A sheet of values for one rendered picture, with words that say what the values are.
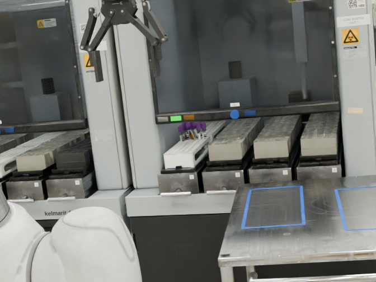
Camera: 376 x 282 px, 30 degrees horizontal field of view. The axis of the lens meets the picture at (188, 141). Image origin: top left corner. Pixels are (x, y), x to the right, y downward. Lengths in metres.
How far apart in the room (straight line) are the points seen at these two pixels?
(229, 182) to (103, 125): 0.49
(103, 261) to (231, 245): 0.35
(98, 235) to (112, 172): 1.19
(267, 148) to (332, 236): 0.81
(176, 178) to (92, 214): 0.99
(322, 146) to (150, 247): 0.67
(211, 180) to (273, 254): 0.86
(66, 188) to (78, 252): 1.16
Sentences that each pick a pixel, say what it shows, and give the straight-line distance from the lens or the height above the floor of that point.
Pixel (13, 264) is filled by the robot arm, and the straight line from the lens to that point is 1.37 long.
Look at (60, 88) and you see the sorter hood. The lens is 2.46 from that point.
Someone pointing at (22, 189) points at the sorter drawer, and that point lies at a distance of 2.52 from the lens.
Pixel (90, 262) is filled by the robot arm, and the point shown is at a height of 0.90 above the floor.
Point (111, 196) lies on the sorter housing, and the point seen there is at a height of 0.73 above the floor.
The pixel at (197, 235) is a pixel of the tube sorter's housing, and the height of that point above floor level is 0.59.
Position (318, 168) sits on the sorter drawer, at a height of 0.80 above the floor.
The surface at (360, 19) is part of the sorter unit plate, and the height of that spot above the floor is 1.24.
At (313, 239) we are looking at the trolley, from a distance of 1.53.
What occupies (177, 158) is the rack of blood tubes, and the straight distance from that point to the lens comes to 2.33.
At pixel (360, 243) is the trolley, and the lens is 1.50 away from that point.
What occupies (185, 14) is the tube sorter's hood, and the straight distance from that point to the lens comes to 2.30.
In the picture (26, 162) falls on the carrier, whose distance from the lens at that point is 2.57.
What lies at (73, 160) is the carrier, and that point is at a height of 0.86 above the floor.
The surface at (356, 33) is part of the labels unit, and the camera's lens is 2.25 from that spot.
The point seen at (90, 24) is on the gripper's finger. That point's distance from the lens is 1.60.
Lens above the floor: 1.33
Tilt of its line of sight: 10 degrees down
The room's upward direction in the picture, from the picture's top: 6 degrees counter-clockwise
